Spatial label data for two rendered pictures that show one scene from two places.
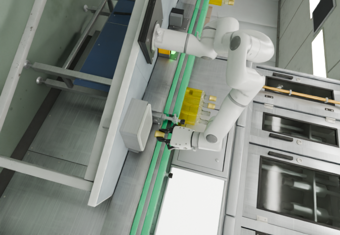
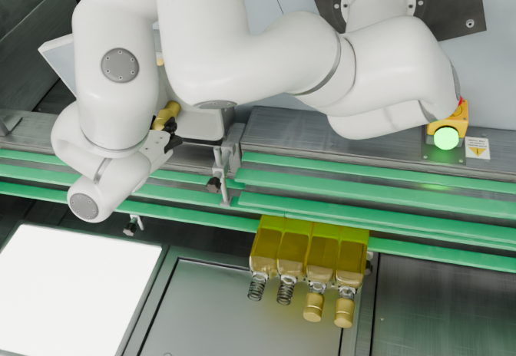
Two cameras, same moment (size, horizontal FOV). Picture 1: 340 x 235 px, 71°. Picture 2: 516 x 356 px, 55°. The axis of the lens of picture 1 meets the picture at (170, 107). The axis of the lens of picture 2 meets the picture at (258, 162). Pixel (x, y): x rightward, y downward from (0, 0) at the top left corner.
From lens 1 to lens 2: 1.08 m
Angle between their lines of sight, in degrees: 54
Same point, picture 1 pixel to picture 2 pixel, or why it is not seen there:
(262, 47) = (176, 10)
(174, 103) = (275, 170)
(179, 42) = (353, 25)
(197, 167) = (153, 303)
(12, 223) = not seen: hidden behind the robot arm
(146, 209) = (54, 169)
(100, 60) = not seen: hidden behind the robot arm
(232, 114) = (74, 116)
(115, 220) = (48, 126)
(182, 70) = (394, 183)
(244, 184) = not seen: outside the picture
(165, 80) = (339, 143)
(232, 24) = (380, 34)
